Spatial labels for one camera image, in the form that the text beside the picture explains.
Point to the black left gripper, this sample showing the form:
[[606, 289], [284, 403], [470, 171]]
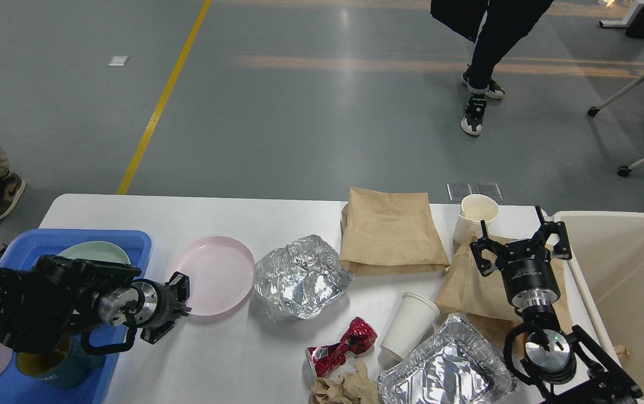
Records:
[[149, 305]]

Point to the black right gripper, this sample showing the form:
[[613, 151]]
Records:
[[528, 275]]

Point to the pink plate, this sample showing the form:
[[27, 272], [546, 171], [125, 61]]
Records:
[[220, 271]]

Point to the dark teal mug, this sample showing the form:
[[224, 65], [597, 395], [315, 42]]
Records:
[[68, 365]]

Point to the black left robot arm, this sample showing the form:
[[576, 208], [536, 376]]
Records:
[[57, 299]]

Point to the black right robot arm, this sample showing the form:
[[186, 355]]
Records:
[[564, 367]]

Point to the brown paper bag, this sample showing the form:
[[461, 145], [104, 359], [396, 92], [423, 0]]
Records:
[[483, 300], [384, 233]]

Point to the white paper cup upright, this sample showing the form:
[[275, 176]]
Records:
[[474, 209]]

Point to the green plate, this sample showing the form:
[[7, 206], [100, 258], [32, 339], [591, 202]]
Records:
[[97, 250]]

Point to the floor outlet plates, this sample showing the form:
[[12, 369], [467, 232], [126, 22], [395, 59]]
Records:
[[458, 191]]

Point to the beige plastic bin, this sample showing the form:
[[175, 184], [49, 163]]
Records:
[[608, 265]]

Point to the white paper cup lying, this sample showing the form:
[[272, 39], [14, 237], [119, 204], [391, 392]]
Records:
[[414, 315]]

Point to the aluminium foil tray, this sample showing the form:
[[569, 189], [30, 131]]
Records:
[[457, 364]]

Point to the crumpled aluminium foil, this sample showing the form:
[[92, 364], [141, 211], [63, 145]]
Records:
[[299, 280]]

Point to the crushed red can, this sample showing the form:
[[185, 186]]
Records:
[[356, 340]]

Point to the crumpled brown paper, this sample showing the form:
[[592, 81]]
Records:
[[353, 387]]

